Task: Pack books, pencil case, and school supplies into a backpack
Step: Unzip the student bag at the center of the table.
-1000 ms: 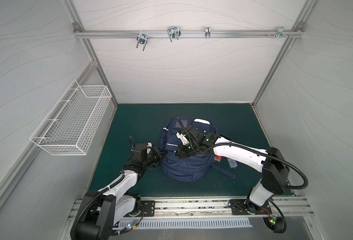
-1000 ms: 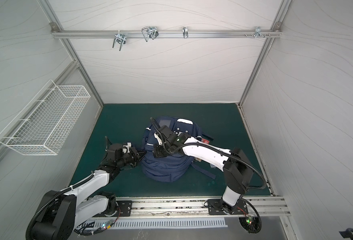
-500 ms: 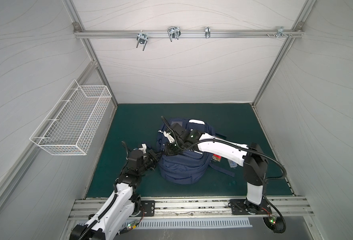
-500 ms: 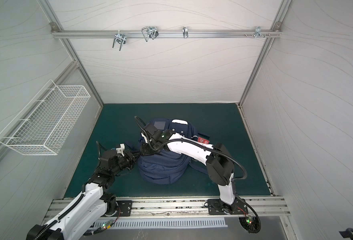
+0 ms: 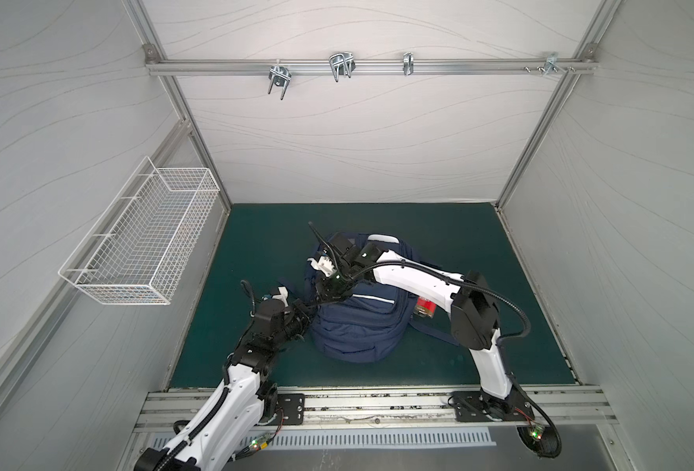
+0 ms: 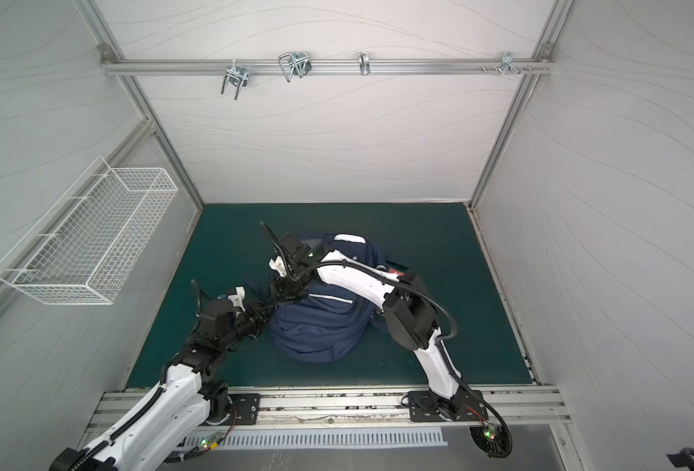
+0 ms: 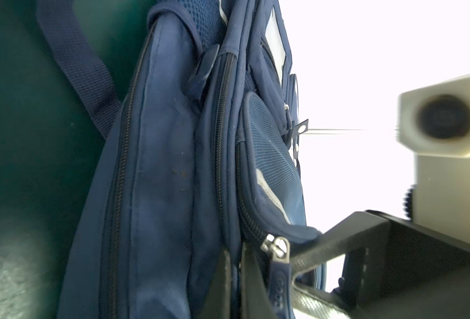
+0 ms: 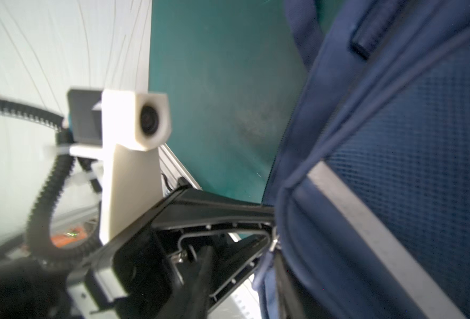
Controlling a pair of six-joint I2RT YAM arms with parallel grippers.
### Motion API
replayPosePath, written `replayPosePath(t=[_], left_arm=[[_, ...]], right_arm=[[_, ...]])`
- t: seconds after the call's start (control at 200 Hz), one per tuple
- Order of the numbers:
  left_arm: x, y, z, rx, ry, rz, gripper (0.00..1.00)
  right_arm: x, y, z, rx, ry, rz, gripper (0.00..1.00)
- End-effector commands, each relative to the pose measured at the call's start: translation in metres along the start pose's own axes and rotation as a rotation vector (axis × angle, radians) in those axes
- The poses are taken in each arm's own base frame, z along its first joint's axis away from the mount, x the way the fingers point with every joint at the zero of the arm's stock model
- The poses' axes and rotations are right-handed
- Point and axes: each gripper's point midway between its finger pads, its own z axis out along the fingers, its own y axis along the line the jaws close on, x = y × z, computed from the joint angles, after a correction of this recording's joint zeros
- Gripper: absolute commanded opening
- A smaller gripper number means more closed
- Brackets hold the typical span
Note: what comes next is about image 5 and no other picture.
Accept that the navy blue backpack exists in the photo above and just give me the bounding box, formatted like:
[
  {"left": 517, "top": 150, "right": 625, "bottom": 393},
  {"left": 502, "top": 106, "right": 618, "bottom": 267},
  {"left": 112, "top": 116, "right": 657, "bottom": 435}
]
[{"left": 304, "top": 232, "right": 459, "bottom": 363}]

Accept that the metal double hook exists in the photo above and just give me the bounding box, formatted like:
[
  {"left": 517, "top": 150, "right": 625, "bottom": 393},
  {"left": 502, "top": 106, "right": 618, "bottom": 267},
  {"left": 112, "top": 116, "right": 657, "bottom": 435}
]
[{"left": 328, "top": 52, "right": 356, "bottom": 82}]

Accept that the small metal hook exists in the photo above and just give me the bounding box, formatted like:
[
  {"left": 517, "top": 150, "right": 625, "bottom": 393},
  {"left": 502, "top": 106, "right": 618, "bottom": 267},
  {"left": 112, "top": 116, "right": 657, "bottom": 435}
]
[{"left": 403, "top": 52, "right": 415, "bottom": 77}]

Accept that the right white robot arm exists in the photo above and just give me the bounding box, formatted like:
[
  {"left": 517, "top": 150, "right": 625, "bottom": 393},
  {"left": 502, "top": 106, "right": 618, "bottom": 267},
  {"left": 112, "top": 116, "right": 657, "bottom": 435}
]
[{"left": 305, "top": 233, "right": 531, "bottom": 400}]

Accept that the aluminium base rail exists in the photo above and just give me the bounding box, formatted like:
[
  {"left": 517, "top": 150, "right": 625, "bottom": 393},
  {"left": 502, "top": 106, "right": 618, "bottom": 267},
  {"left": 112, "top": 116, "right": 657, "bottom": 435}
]
[{"left": 133, "top": 385, "right": 619, "bottom": 433}]

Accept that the white wire basket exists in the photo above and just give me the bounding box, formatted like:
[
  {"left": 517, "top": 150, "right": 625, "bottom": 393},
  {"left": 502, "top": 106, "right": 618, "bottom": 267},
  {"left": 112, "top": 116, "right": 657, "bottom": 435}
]
[{"left": 58, "top": 156, "right": 220, "bottom": 306}]

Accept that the right black cable coil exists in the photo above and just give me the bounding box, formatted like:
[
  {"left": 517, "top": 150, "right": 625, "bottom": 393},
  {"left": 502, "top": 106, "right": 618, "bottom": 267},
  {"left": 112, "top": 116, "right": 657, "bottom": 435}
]
[{"left": 511, "top": 382, "right": 563, "bottom": 459}]

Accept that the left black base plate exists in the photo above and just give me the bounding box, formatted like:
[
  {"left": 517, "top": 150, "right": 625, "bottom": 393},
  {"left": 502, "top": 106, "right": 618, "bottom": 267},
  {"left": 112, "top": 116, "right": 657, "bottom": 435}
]
[{"left": 260, "top": 394, "right": 306, "bottom": 426}]

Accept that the aluminium cross bar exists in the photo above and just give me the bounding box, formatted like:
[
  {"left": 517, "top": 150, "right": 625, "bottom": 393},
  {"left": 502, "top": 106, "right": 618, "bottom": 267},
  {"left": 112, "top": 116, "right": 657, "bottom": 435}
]
[{"left": 146, "top": 57, "right": 599, "bottom": 77}]

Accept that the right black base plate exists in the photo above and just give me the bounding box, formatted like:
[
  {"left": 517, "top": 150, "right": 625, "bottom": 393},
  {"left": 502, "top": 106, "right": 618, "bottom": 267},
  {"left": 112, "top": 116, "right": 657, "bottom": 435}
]
[{"left": 447, "top": 390, "right": 535, "bottom": 423}]

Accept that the red booklet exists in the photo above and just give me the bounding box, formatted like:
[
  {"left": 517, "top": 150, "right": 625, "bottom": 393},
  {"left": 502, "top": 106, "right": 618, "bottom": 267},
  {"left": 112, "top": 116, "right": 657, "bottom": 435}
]
[{"left": 414, "top": 298, "right": 437, "bottom": 319}]

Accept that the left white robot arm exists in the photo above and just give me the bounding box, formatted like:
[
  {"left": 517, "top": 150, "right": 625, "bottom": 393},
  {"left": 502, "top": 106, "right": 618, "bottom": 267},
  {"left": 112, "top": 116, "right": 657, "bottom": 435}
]
[{"left": 134, "top": 298, "right": 317, "bottom": 470}]

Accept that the left black cable bundle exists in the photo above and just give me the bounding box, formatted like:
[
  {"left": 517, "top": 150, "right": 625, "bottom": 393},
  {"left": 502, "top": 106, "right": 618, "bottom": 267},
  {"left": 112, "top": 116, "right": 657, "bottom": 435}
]
[{"left": 172, "top": 405, "right": 286, "bottom": 464}]

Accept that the metal bracket with screws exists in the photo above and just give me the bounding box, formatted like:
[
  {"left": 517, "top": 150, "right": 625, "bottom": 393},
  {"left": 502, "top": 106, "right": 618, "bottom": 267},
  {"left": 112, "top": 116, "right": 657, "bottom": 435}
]
[{"left": 524, "top": 53, "right": 576, "bottom": 77}]

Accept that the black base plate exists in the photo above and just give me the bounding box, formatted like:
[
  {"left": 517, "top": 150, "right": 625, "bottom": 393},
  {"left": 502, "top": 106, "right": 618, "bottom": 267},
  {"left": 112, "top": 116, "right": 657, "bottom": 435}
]
[
  {"left": 260, "top": 394, "right": 306, "bottom": 426},
  {"left": 447, "top": 390, "right": 535, "bottom": 423}
]

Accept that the white slotted cable duct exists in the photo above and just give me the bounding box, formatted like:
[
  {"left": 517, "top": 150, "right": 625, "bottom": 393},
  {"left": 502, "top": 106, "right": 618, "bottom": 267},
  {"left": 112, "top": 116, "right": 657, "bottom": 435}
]
[{"left": 148, "top": 428, "right": 497, "bottom": 453}]

